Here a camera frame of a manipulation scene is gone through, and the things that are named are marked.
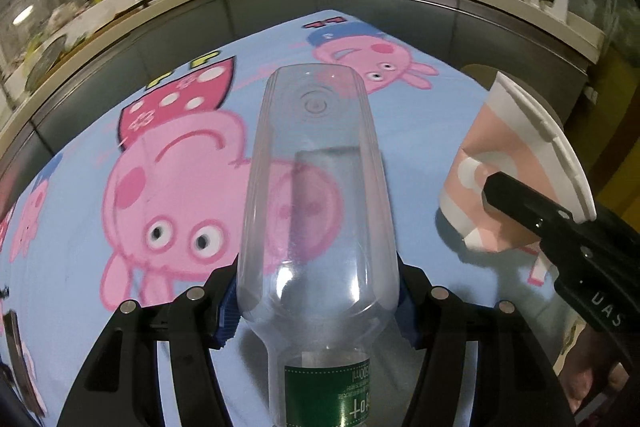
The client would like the pink white paper cup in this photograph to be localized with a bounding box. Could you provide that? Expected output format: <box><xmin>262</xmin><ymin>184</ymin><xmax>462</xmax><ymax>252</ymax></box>
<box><xmin>439</xmin><ymin>72</ymin><xmax>597</xmax><ymax>254</ymax></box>

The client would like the metal colander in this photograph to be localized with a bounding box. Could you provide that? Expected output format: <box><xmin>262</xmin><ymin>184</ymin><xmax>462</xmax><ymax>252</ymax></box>
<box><xmin>22</xmin><ymin>34</ymin><xmax>68</xmax><ymax>92</ymax></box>

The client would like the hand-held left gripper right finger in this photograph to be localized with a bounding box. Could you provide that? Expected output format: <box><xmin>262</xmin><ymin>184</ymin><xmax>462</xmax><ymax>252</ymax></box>
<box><xmin>397</xmin><ymin>252</ymin><xmax>571</xmax><ymax>427</ymax></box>

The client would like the cartoon pig printed blanket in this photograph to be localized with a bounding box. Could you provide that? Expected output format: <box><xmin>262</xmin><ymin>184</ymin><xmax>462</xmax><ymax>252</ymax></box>
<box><xmin>0</xmin><ymin>9</ymin><xmax>566</xmax><ymax>427</ymax></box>

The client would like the person's right hand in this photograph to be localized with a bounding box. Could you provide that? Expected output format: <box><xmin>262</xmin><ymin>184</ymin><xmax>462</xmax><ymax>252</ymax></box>
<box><xmin>562</xmin><ymin>327</ymin><xmax>631</xmax><ymax>415</ymax></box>

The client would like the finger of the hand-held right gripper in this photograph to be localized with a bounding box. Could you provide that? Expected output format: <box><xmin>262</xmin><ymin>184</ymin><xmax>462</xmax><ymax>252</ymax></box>
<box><xmin>481</xmin><ymin>171</ymin><xmax>597</xmax><ymax>259</ymax></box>

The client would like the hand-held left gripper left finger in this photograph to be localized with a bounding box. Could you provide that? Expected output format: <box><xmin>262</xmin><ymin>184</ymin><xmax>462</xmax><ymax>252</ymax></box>
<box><xmin>57</xmin><ymin>252</ymin><xmax>242</xmax><ymax>427</ymax></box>

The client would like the clear plastic bottle green label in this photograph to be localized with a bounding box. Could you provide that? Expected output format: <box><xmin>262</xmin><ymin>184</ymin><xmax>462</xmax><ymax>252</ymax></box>
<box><xmin>236</xmin><ymin>64</ymin><xmax>403</xmax><ymax>427</ymax></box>

